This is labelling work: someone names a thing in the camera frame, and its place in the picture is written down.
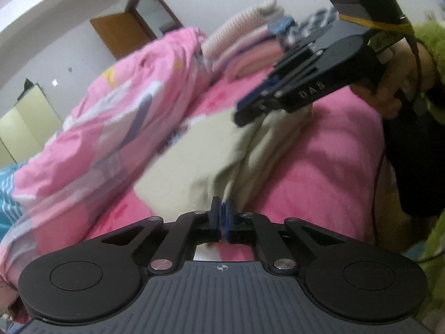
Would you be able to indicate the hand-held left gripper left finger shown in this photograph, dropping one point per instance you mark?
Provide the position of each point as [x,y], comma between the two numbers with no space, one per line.
[216,222]

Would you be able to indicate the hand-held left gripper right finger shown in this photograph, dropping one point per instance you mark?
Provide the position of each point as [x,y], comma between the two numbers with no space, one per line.
[228,224]

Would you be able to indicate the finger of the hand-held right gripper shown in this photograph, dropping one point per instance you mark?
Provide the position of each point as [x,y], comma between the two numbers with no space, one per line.
[250,113]
[264,85]

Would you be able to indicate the beige pants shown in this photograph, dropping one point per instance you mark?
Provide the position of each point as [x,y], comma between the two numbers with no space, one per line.
[208,146]

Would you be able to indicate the person's right hand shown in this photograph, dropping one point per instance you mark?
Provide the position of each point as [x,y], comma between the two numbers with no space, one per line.
[399,73]

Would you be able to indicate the light blue folded cloth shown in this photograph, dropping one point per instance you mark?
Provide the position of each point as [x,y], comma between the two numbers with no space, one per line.
[281,26]

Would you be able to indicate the pink floral fleece blanket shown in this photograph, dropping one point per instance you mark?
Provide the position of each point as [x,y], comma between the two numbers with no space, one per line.
[330,167]

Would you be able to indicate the person's dark clothing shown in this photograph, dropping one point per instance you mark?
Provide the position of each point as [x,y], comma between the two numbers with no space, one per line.
[417,163]

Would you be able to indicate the pink floral quilt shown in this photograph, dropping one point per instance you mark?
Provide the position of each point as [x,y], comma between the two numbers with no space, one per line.
[104,128]

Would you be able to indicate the pale yellow cabinet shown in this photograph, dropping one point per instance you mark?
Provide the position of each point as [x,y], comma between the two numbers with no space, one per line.
[27,125]

